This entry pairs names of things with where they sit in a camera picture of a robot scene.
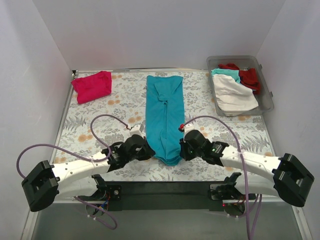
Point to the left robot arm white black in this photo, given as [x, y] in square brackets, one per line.
[48, 182]

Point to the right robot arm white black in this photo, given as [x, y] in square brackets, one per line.
[285, 177]

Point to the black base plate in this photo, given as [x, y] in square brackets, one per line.
[216, 196]

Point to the folded pink t shirt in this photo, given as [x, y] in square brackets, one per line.
[93, 87]

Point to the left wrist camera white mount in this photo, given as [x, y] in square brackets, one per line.
[136, 130]

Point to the clear plastic bin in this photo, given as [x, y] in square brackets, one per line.
[244, 62]

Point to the teal blue t shirt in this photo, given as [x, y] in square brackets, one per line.
[164, 113]

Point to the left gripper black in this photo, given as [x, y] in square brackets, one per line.
[146, 152]

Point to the dark red t shirt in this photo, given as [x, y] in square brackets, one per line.
[248, 78]

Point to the white t shirt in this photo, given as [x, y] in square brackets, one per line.
[232, 96]

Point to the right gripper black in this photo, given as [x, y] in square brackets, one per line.
[184, 151]

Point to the light mint t shirt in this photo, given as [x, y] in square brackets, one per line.
[228, 72]

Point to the floral patterned table mat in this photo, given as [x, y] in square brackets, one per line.
[104, 119]

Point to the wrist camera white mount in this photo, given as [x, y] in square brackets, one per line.
[136, 130]
[185, 128]

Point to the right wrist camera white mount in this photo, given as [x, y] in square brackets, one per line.
[185, 128]

